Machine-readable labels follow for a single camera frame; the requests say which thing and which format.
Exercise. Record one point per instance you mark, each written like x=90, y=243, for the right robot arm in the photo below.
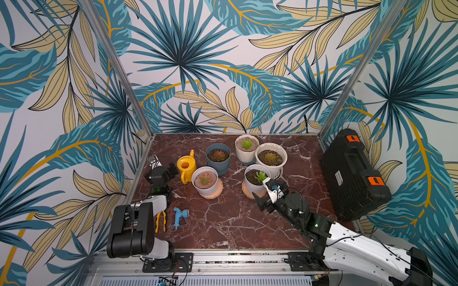
x=334, y=247

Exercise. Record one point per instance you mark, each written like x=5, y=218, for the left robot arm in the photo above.
x=133, y=227

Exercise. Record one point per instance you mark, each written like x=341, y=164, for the blue pot red succulent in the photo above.
x=218, y=157

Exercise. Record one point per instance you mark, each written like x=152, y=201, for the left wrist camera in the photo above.
x=153, y=162

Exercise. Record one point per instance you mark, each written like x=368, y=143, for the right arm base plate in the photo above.
x=306, y=261

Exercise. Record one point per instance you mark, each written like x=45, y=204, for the black tool case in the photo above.
x=354, y=186

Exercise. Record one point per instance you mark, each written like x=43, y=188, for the white pot pink succulent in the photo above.
x=207, y=183

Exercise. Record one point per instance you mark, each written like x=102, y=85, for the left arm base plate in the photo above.
x=168, y=262

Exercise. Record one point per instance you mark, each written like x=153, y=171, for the blue spray nozzle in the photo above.
x=179, y=214

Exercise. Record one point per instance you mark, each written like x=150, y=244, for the white ribbed pot green succulent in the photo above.
x=246, y=145

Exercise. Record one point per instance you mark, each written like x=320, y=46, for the yellow handled pliers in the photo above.
x=161, y=222

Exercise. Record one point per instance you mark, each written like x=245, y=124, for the small white pot green succulent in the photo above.
x=252, y=184

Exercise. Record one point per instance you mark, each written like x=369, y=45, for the yellow plastic watering can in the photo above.
x=187, y=166

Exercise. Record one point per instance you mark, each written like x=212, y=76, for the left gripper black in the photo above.
x=172, y=167

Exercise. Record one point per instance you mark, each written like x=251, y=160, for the aluminium frame post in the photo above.
x=373, y=45
x=105, y=41

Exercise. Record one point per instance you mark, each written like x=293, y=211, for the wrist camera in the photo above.
x=276, y=188
x=153, y=162

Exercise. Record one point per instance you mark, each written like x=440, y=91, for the left aluminium frame post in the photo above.
x=105, y=41

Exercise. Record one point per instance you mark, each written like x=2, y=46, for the right aluminium frame post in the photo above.
x=373, y=45

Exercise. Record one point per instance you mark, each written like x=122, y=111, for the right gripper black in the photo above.
x=268, y=202

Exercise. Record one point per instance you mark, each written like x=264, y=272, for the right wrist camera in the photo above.
x=276, y=188

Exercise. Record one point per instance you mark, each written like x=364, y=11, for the aluminium front rail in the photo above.
x=217, y=268

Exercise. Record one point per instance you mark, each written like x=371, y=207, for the large white pot yellow succulent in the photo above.
x=273, y=157

